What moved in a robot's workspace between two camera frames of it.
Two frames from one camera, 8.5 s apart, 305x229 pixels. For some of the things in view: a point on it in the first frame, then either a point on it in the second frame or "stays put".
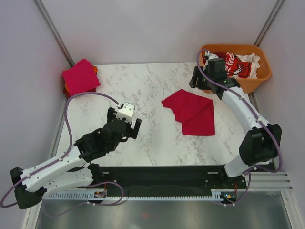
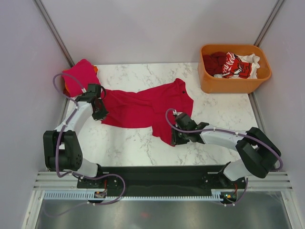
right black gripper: (192, 81) -> (175, 140)
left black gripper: (132, 132) -> (102, 115)
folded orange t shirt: (96, 68) stays put
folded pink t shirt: (81, 77) stays put
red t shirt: (195, 112) -> (147, 108)
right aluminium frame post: (266, 27) stays put
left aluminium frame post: (43, 13) stays put
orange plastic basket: (263, 72) stays put
